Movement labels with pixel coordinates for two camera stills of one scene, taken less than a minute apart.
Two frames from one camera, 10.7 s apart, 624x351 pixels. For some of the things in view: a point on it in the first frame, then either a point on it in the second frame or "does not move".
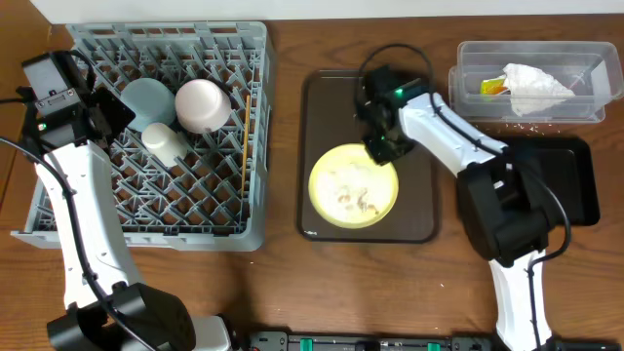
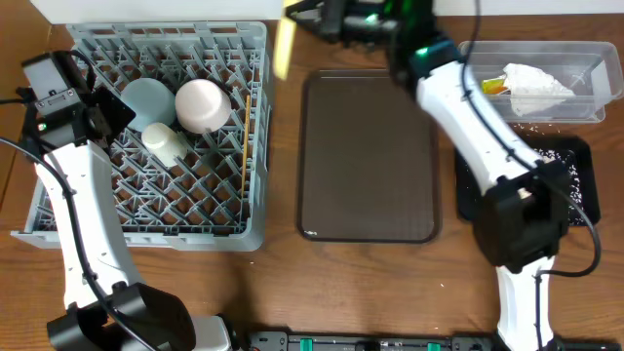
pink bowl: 202,106 does not move
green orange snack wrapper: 492,86 does not move
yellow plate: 349,188 to 284,40
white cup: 163,142 does not move
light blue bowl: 150,100 does not move
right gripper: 372,117 to 330,18
